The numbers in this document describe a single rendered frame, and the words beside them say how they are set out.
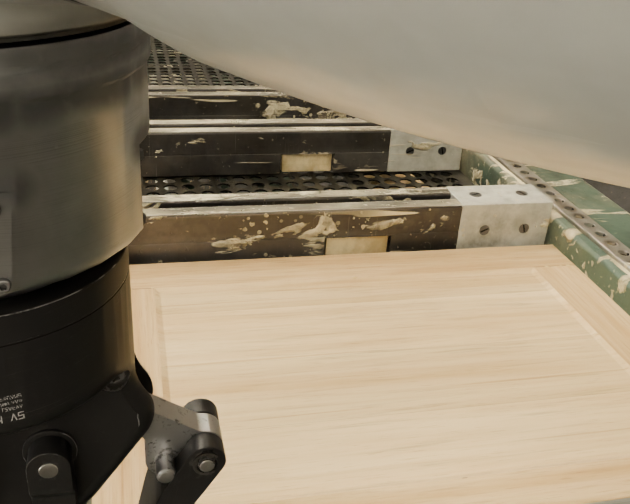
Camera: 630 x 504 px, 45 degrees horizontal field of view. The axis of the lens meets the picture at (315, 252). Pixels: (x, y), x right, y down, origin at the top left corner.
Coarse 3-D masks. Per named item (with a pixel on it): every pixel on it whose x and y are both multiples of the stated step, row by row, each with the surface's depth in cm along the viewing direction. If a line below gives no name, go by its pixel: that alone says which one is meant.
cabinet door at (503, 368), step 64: (320, 256) 92; (384, 256) 93; (448, 256) 95; (512, 256) 96; (192, 320) 79; (256, 320) 79; (320, 320) 80; (384, 320) 81; (448, 320) 82; (512, 320) 83; (576, 320) 84; (192, 384) 69; (256, 384) 70; (320, 384) 70; (384, 384) 71; (448, 384) 72; (512, 384) 72; (576, 384) 73; (256, 448) 62; (320, 448) 63; (384, 448) 63; (448, 448) 64; (512, 448) 64; (576, 448) 65
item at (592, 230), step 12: (492, 156) 118; (516, 168) 113; (528, 168) 114; (528, 180) 109; (540, 180) 109; (552, 192) 106; (564, 204) 102; (564, 216) 100; (576, 216) 99; (588, 216) 99; (588, 228) 96; (600, 228) 96; (600, 240) 93; (612, 240) 93; (612, 252) 90; (624, 252) 91; (624, 264) 88
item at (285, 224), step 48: (288, 192) 95; (336, 192) 96; (384, 192) 98; (432, 192) 99; (480, 192) 99; (528, 192) 101; (144, 240) 88; (192, 240) 89; (240, 240) 91; (288, 240) 92; (432, 240) 97; (480, 240) 98; (528, 240) 100
